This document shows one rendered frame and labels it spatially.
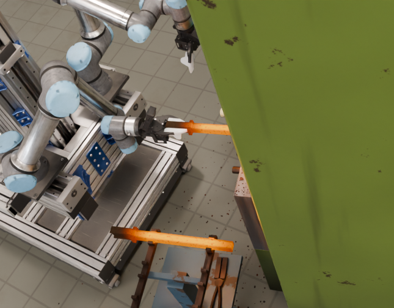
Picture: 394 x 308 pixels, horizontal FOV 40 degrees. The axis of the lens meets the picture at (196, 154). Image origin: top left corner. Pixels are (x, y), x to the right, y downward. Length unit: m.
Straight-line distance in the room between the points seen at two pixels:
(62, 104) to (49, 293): 1.44
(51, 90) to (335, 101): 1.17
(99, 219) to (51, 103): 1.13
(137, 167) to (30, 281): 0.86
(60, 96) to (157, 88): 1.77
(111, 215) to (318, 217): 1.72
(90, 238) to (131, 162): 0.49
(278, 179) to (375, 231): 0.29
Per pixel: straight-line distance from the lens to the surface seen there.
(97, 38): 2.47
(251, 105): 1.01
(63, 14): 4.59
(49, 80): 1.95
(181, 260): 2.12
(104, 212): 2.92
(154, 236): 1.88
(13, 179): 2.15
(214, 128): 1.97
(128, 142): 2.19
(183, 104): 3.46
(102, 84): 2.51
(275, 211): 1.35
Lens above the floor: 2.53
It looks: 52 degrees down
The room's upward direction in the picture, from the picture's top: 24 degrees counter-clockwise
